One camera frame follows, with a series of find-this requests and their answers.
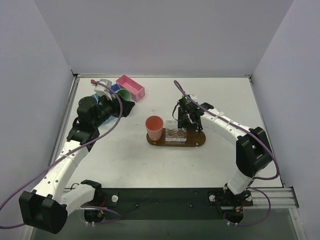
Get pink drawer box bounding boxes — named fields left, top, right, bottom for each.
left=115, top=75, right=145, bottom=102

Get oval wooden tray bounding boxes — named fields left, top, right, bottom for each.
left=146, top=128, right=206, bottom=148

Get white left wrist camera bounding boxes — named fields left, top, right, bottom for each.
left=94, top=79, right=112, bottom=100

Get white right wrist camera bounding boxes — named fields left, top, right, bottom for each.
left=188, top=94, right=198, bottom=101

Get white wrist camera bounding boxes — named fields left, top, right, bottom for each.
left=94, top=79, right=112, bottom=100
left=188, top=94, right=198, bottom=101

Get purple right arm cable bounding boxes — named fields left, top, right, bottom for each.
left=173, top=79, right=281, bottom=227

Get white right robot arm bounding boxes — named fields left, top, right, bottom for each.
left=174, top=97, right=272, bottom=196

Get pink plastic cup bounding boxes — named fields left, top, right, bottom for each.
left=145, top=115, right=164, bottom=141

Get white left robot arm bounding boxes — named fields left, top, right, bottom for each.
left=18, top=95, right=135, bottom=234

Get clear textured plastic box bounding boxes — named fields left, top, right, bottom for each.
left=164, top=120, right=187, bottom=145

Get blue compartment organizer box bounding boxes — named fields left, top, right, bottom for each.
left=91, top=92, right=116, bottom=126

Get aluminium frame rail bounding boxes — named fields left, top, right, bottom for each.
left=250, top=187, right=300, bottom=209

